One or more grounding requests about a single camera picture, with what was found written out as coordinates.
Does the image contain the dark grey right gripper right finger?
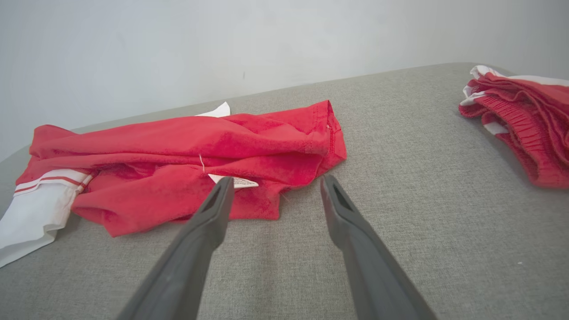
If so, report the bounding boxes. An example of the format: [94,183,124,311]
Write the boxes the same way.
[320,174,438,320]

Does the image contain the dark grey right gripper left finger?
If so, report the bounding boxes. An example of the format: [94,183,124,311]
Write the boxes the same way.
[116,176,235,320]

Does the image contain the red jersey with white sleeves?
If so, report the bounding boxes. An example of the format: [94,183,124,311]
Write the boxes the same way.
[0,100,348,268]

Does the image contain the red shorts with white stripe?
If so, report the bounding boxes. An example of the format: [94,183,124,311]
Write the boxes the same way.
[459,65,569,189]

